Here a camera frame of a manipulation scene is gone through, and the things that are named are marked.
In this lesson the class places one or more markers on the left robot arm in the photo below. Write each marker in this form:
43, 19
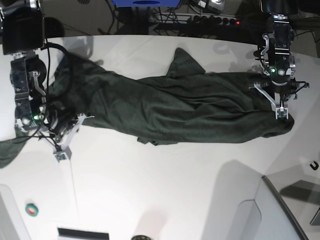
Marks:
275, 56

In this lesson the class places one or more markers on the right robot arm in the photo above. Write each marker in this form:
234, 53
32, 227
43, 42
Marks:
23, 32

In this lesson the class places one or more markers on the black U-shaped clip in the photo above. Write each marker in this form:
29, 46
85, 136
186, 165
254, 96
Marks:
314, 165

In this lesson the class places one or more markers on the green red tape roll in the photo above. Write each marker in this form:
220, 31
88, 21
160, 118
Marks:
31, 210

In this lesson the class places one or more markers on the dark green t-shirt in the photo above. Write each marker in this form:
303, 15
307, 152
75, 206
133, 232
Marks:
187, 105

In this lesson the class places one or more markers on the black round dotted object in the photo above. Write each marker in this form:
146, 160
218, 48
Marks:
141, 237

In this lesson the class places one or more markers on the white power strip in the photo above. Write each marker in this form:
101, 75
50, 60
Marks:
188, 18

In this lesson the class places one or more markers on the blue plastic bin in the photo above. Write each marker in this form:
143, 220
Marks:
146, 3

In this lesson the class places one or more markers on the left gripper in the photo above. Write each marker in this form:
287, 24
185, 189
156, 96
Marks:
287, 91

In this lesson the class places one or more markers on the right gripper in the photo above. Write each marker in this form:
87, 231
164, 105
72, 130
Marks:
60, 128

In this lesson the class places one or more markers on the white tray with black slot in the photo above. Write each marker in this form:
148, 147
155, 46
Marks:
73, 234

